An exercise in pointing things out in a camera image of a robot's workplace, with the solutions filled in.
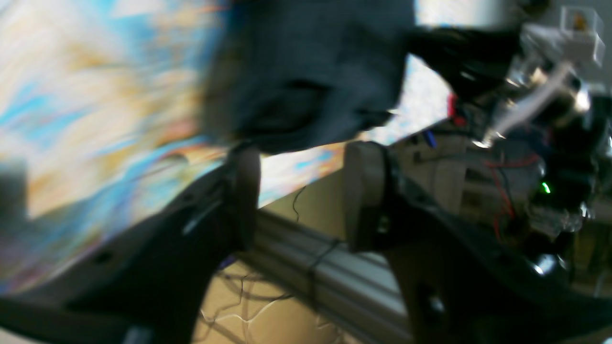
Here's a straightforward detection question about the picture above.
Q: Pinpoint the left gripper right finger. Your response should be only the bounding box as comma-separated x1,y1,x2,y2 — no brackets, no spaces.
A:
344,141,611,344

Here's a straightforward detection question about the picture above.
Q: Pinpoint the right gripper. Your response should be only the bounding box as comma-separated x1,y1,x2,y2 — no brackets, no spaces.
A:
409,26,592,149

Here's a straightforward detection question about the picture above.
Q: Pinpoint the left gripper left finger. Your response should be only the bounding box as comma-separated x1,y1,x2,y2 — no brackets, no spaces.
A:
1,144,261,344

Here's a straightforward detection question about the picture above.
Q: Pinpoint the black t-shirt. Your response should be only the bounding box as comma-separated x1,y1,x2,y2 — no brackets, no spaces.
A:
200,0,416,155

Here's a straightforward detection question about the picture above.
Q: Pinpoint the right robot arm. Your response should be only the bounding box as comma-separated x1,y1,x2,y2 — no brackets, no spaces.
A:
408,18,611,259

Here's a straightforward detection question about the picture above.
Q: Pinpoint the aluminium table frame rail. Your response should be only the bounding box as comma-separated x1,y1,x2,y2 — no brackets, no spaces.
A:
238,210,415,344

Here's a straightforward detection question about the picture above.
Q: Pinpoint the white right camera bracket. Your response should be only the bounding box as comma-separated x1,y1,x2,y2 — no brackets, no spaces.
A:
522,0,606,68

